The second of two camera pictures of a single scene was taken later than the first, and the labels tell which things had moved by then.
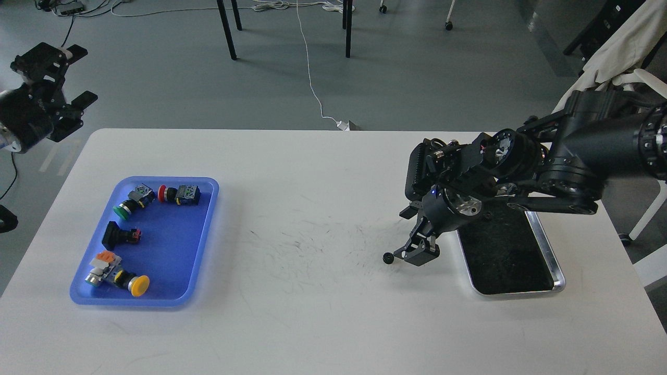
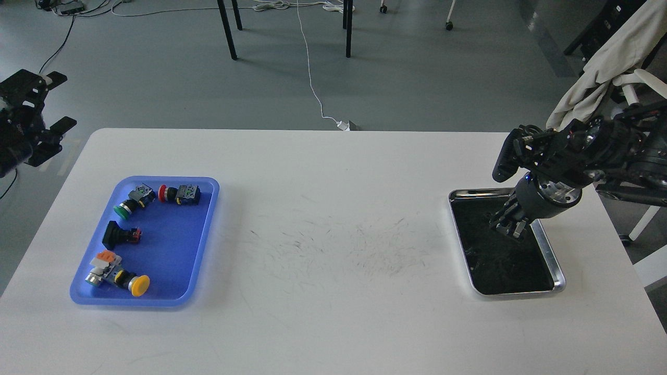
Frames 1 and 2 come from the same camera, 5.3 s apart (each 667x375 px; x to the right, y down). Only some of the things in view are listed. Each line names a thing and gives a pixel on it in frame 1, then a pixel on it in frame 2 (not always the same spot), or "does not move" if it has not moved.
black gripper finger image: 411,210 -> 508,210
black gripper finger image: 421,247 -> 515,227
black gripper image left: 25,111 -> 27,90
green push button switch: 139,198 does not move
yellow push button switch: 137,285 does not move
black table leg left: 227,33 does not move
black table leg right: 347,18 does not move
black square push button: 114,235 does not move
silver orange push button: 103,266 does not move
